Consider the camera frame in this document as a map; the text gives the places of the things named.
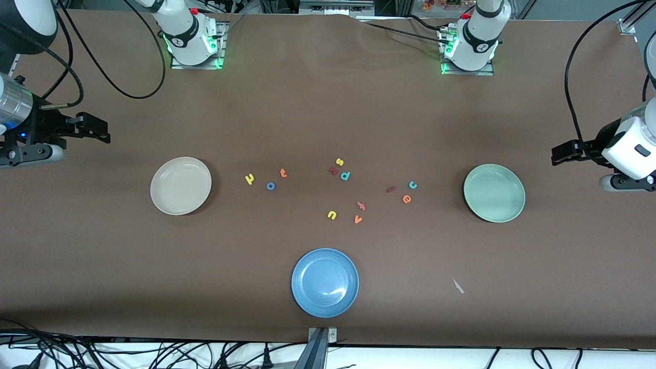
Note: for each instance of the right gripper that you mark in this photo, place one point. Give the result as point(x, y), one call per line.
point(45, 125)

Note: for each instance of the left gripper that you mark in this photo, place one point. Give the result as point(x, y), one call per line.
point(598, 143)

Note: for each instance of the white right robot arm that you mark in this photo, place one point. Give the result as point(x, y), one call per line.
point(187, 36)

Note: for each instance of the green plate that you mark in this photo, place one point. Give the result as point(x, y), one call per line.
point(494, 193)

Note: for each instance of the beige brown plate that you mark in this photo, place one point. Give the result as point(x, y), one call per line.
point(180, 185)

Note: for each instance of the white paper scrap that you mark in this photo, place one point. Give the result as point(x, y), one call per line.
point(457, 286)

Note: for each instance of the orange artificial flowers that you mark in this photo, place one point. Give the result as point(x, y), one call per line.
point(441, 4)

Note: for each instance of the brown table cover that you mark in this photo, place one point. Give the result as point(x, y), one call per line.
point(328, 102)

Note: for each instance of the silver device box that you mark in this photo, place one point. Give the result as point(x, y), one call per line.
point(333, 7)

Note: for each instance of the blue plate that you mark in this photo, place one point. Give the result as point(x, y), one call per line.
point(325, 283)

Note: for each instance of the aluminium frame profile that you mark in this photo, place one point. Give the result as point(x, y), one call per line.
point(15, 61)
point(628, 24)

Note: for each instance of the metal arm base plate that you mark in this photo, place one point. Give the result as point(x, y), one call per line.
point(223, 36)
point(461, 73)

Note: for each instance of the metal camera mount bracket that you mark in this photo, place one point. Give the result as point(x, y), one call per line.
point(315, 353)

